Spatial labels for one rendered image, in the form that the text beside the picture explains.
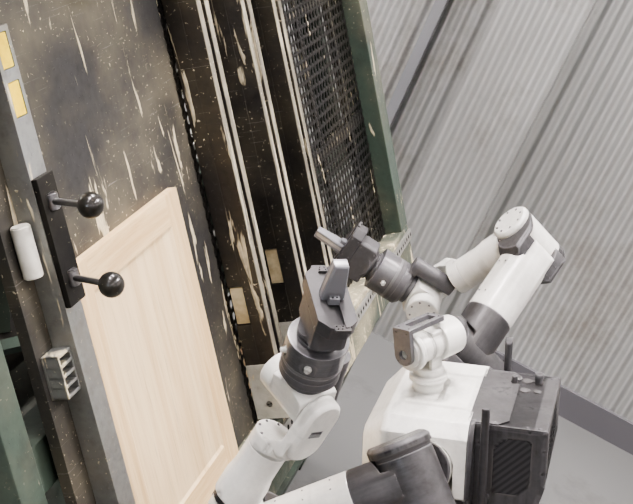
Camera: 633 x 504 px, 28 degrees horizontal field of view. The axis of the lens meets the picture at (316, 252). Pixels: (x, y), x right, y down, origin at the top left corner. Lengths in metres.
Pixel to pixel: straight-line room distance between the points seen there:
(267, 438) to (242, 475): 0.07
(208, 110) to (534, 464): 0.94
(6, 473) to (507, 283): 1.01
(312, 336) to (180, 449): 0.66
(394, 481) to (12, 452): 0.55
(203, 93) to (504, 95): 2.37
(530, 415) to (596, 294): 2.98
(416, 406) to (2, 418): 0.68
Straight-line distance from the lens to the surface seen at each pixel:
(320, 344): 1.67
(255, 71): 2.63
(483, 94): 4.68
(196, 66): 2.42
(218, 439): 2.42
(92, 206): 1.76
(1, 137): 1.84
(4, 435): 1.72
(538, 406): 2.06
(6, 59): 1.84
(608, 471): 5.03
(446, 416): 2.00
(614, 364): 5.09
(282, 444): 1.80
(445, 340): 2.04
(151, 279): 2.20
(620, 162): 4.82
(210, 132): 2.44
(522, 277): 2.32
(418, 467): 1.87
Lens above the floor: 2.34
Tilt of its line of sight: 25 degrees down
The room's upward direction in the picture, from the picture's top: 24 degrees clockwise
